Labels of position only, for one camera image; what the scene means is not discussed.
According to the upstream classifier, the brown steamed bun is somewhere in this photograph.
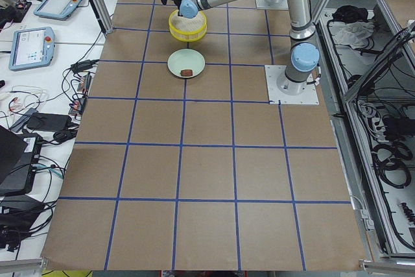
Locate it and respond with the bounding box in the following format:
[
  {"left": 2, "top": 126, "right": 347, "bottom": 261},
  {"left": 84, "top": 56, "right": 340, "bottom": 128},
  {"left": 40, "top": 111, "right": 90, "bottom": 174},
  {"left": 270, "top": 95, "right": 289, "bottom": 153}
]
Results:
[{"left": 180, "top": 69, "right": 193, "bottom": 77}]

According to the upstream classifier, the yellow bottom steamer layer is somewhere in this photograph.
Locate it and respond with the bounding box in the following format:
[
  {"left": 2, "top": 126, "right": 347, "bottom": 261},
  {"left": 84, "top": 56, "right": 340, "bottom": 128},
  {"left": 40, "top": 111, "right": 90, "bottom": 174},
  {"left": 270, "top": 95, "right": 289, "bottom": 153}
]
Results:
[{"left": 168, "top": 10, "right": 208, "bottom": 42}]

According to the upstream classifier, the light green plate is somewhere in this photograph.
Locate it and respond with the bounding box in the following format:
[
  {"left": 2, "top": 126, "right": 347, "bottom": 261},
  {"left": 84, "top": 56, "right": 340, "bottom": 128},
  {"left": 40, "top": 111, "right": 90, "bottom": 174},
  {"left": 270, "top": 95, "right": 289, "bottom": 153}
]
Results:
[{"left": 167, "top": 49, "right": 205, "bottom": 78}]

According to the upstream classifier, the blue teach pendant far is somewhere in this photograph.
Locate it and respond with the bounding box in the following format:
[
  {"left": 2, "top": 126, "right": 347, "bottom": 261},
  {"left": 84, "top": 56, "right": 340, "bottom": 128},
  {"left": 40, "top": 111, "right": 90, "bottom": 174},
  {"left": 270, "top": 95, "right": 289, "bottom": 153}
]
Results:
[{"left": 34, "top": 0, "right": 83, "bottom": 20}]

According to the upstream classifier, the blue teach pendant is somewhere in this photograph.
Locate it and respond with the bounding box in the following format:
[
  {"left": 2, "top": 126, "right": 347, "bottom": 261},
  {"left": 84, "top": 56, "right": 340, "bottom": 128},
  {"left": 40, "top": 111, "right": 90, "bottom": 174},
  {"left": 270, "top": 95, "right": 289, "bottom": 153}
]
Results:
[
  {"left": 34, "top": 0, "right": 83, "bottom": 20},
  {"left": 8, "top": 27, "right": 55, "bottom": 71}
]

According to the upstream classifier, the blue teach pendant near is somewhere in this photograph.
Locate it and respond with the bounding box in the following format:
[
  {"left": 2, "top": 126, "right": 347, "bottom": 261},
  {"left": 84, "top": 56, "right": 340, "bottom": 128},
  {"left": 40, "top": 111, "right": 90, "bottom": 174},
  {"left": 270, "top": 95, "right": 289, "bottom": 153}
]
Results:
[{"left": 8, "top": 27, "right": 55, "bottom": 71}]

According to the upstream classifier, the black power adapter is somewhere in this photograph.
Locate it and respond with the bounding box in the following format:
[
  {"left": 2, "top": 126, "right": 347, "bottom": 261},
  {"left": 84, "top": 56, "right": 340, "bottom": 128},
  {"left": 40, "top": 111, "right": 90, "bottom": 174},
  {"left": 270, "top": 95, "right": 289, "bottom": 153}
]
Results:
[{"left": 26, "top": 112, "right": 71, "bottom": 132}]

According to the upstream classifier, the white crumpled cloth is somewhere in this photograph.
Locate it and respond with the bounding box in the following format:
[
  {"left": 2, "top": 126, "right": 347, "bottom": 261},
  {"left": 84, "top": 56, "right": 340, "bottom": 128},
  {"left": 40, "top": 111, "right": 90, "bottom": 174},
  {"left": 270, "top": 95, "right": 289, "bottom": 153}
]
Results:
[{"left": 333, "top": 21, "right": 374, "bottom": 49}]

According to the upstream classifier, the black laptop computer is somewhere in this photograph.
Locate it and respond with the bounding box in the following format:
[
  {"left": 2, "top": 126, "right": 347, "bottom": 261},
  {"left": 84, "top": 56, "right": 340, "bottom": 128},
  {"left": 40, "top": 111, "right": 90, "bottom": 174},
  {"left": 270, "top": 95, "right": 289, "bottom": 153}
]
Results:
[{"left": 1, "top": 126, "right": 42, "bottom": 196}]

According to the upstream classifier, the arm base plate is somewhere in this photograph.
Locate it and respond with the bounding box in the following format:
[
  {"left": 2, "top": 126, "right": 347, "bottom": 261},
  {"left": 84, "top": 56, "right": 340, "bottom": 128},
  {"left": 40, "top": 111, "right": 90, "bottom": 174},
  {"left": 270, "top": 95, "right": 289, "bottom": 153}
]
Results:
[
  {"left": 255, "top": 0, "right": 288, "bottom": 11},
  {"left": 265, "top": 65, "right": 319, "bottom": 105}
]

